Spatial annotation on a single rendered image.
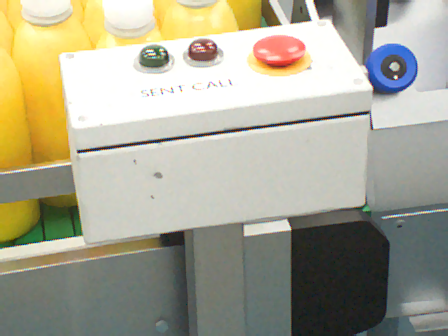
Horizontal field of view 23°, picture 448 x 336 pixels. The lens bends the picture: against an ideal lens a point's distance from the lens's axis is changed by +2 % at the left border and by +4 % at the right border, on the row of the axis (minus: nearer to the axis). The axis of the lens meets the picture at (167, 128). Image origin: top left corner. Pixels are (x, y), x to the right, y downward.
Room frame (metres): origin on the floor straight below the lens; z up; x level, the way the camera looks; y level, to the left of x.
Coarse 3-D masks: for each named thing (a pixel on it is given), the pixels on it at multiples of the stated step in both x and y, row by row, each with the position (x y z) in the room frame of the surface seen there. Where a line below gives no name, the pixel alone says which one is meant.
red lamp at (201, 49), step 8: (200, 40) 0.67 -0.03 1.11; (208, 40) 0.67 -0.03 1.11; (192, 48) 0.67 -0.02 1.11; (200, 48) 0.66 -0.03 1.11; (208, 48) 0.66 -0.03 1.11; (216, 48) 0.67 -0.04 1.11; (192, 56) 0.66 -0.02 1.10; (200, 56) 0.66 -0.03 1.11; (208, 56) 0.66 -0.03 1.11; (216, 56) 0.67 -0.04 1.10
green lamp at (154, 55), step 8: (144, 48) 0.67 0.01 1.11; (152, 48) 0.67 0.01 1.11; (160, 48) 0.67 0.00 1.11; (144, 56) 0.66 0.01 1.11; (152, 56) 0.66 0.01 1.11; (160, 56) 0.66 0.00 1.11; (168, 56) 0.66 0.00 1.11; (144, 64) 0.66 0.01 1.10; (152, 64) 0.66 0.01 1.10; (160, 64) 0.66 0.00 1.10
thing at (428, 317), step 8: (432, 312) 0.91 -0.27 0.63; (440, 312) 0.91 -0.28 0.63; (400, 320) 0.92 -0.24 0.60; (408, 320) 0.90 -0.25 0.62; (416, 320) 0.90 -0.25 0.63; (424, 320) 0.90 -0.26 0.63; (432, 320) 0.90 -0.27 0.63; (440, 320) 0.90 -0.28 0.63; (400, 328) 0.92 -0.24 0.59; (408, 328) 0.90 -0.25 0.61; (416, 328) 0.89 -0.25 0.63; (424, 328) 0.89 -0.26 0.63; (432, 328) 0.89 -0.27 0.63; (440, 328) 0.89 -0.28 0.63
